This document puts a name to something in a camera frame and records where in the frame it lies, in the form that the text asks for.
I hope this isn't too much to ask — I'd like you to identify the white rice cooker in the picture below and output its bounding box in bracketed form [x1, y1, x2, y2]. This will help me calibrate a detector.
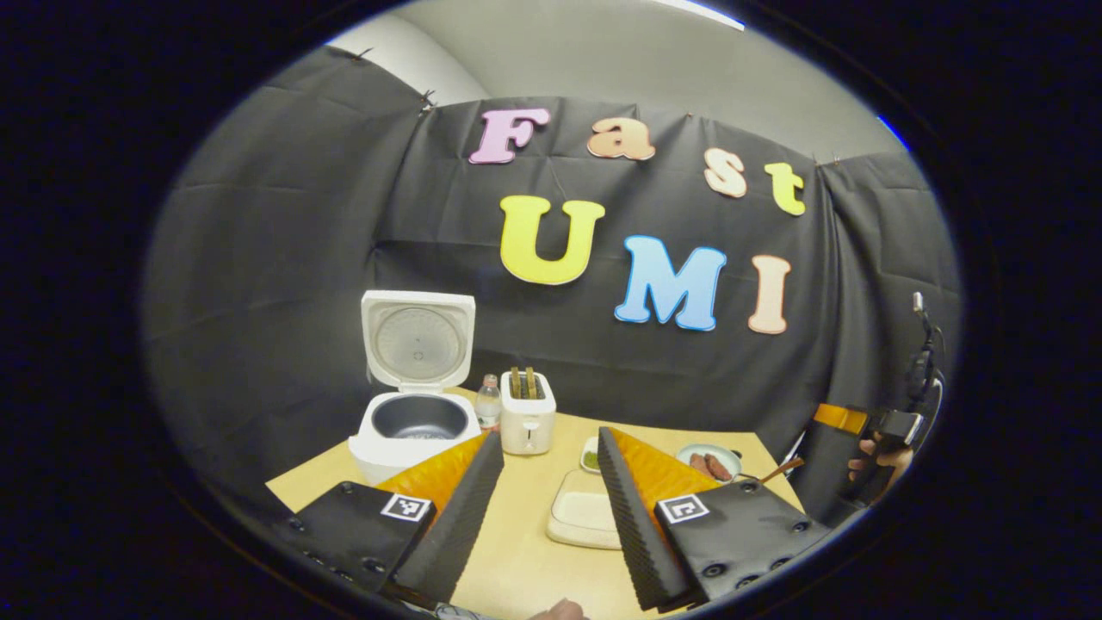
[348, 290, 483, 485]

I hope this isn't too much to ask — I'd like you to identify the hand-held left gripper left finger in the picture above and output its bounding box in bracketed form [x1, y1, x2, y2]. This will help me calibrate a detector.
[284, 431, 505, 606]

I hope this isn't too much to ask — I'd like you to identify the brown wooden spoon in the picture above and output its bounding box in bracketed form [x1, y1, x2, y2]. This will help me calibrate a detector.
[736, 456, 806, 487]

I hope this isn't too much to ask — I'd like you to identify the pale green plate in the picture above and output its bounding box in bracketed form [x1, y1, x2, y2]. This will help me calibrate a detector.
[676, 443, 743, 483]

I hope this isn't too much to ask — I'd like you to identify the white toaster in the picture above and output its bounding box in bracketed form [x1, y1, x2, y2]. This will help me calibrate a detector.
[500, 370, 557, 456]

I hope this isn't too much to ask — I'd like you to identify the cream tray of rice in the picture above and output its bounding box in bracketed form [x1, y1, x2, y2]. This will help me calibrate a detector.
[546, 469, 622, 550]

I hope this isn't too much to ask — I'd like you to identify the clear plastic bottle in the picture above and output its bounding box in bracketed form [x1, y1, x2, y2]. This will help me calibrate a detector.
[475, 374, 503, 431]

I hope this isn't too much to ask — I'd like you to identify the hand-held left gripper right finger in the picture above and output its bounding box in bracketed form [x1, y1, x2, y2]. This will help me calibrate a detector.
[597, 426, 834, 612]

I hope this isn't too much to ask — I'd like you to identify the black backdrop cloth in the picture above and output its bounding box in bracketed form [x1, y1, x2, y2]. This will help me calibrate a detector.
[142, 47, 963, 526]

